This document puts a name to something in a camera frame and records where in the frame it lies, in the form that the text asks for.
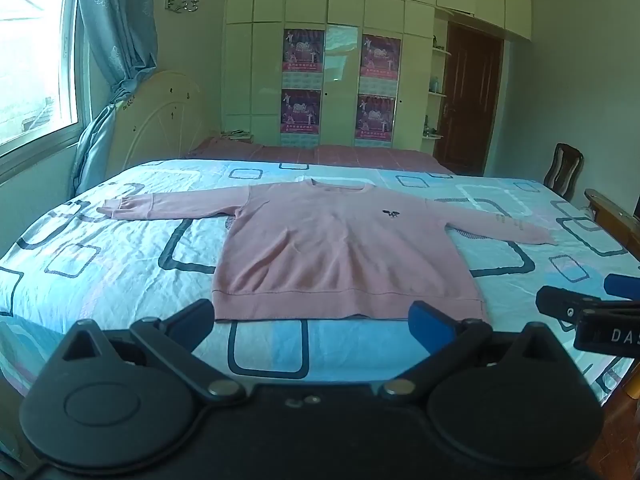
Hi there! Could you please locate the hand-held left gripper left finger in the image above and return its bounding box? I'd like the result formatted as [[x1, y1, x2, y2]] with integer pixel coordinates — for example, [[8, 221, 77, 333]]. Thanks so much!
[[62, 299, 247, 406]]

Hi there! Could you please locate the red plaid blanket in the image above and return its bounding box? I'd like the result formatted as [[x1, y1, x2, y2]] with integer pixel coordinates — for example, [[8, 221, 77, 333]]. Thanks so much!
[[187, 136, 454, 175]]

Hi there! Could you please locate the blue curtain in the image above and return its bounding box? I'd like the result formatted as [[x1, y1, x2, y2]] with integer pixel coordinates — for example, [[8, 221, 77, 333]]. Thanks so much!
[[70, 0, 160, 196]]

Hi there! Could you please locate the patterned bed sheet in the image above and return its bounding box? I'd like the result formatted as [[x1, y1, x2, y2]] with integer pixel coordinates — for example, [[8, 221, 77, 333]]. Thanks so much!
[[0, 159, 640, 407]]

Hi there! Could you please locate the cream headboard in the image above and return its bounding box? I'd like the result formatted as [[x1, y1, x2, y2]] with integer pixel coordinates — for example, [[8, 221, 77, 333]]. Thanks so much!
[[114, 71, 209, 169]]

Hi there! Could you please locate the wooden furniture frame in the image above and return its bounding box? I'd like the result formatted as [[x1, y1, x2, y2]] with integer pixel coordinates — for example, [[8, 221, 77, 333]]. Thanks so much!
[[583, 188, 640, 257]]

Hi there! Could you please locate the window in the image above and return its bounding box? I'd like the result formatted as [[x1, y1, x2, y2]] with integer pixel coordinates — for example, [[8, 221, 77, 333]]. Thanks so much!
[[0, 0, 85, 160]]

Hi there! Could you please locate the cream wardrobe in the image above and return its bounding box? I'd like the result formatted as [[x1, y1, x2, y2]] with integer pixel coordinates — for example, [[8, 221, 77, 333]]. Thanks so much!
[[222, 0, 532, 152]]

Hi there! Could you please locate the pink sweater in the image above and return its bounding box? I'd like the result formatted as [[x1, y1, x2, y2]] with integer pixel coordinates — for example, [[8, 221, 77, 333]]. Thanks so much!
[[96, 178, 559, 322]]

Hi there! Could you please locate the purple wall poster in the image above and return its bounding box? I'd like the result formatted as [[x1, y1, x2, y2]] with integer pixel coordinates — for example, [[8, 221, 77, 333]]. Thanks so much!
[[282, 28, 326, 87], [280, 89, 322, 135], [359, 34, 403, 92], [355, 94, 396, 140]]

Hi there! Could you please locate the brown wooden door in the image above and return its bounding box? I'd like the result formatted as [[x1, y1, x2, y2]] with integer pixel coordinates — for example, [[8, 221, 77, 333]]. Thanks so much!
[[433, 22, 504, 177]]

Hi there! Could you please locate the dark wooden chair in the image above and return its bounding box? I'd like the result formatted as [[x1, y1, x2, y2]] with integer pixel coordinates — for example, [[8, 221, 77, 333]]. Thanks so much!
[[543, 143, 585, 201]]

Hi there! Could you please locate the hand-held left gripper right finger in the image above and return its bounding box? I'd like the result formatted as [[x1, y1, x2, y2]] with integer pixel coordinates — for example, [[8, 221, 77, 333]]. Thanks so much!
[[379, 300, 569, 403]]

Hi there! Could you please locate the corner shelf unit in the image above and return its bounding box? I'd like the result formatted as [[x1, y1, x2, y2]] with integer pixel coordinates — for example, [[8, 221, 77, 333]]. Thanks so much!
[[423, 34, 454, 142]]

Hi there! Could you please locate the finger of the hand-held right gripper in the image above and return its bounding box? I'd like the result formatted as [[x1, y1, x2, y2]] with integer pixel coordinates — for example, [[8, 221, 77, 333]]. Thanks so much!
[[603, 273, 640, 302], [536, 286, 640, 332]]

